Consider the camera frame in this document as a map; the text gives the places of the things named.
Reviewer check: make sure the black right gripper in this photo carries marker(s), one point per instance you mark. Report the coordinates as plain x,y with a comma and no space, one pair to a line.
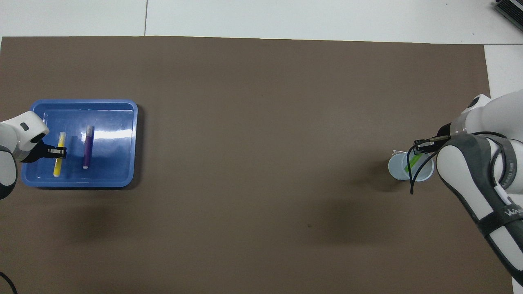
444,131

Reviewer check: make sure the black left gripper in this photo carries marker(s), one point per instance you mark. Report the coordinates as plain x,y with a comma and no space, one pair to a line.
34,154

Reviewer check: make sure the yellow marker pen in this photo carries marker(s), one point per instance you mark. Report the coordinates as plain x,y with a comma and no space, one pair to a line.
57,167

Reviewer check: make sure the green marker pen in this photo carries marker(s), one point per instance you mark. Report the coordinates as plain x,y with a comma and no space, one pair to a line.
408,165

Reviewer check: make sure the purple marker pen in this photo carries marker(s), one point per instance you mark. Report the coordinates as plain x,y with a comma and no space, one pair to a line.
88,151

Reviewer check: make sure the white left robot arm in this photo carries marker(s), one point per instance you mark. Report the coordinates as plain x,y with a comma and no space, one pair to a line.
12,134

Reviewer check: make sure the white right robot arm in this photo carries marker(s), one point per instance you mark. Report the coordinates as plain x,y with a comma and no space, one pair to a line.
470,171

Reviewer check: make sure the blue plastic tray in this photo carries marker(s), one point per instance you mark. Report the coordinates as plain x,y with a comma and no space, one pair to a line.
110,163

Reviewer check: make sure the light blue mesh pen cup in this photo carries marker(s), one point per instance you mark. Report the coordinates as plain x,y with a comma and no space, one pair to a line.
396,169

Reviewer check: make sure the dark grey ribbed device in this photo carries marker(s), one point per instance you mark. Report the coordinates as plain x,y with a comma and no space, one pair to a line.
510,9

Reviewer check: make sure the brown table mat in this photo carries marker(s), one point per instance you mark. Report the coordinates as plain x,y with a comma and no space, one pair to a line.
261,122

